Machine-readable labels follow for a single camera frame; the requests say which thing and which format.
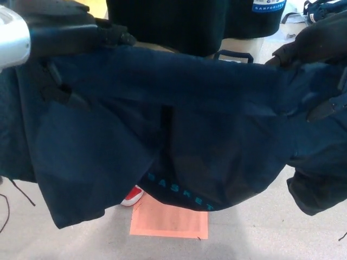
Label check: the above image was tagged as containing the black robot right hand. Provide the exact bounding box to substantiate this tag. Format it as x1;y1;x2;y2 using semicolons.
264;11;347;123

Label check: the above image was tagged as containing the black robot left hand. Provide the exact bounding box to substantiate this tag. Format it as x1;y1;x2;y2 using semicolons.
15;0;137;112

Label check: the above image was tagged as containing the navy blue coat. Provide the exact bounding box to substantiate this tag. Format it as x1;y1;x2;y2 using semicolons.
0;44;347;230

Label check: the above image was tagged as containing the red white right sneaker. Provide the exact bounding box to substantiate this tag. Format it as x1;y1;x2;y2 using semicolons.
120;184;145;207

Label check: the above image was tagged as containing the orange floor sheet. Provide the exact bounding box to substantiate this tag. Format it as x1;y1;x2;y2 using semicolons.
129;195;209;240

